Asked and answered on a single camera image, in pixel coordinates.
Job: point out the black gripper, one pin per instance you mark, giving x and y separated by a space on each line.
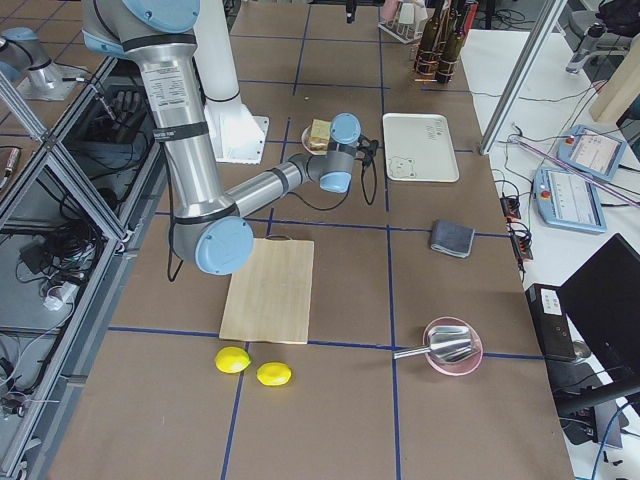
363 147
351 6

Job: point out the bread slice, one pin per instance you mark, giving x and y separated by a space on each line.
321 125

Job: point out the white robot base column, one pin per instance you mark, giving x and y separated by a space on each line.
237 135

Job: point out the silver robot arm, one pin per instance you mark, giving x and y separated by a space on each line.
30 60
183 52

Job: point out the white bear tray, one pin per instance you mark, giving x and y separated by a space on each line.
418 147

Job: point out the white plate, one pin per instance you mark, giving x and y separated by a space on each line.
307 140

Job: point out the dark green wine bottle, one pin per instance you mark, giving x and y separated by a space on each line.
460 22

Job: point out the grey folded cloth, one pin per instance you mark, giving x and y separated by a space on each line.
451 239

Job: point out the wooden cutting board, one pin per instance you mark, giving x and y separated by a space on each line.
269 297

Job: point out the near blue teach pendant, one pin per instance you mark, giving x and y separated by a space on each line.
567 201

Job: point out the blue teach pendant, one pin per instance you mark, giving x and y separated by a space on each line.
591 151
567 201

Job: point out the metal scoop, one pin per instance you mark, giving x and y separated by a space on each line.
447 344

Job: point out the far blue teach pendant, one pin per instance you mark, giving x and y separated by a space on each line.
591 151

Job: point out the black computer box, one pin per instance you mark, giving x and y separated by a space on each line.
550 323

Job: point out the pink bowl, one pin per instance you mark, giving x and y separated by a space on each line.
465 367

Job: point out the right yellow lemon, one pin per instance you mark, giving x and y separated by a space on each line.
274 374

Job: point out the yellow lemon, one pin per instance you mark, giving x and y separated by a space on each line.
274 374
232 360

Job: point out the left yellow lemon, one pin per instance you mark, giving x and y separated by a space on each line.
232 360

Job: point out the pink stick tool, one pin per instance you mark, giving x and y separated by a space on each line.
564 165

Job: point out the black monitor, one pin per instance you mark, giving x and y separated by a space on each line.
601 299

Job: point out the white wire cup rack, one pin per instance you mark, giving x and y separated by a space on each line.
404 20

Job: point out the copper wire bottle rack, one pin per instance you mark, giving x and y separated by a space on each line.
425 65

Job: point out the aluminium frame post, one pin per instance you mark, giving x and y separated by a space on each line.
536 39

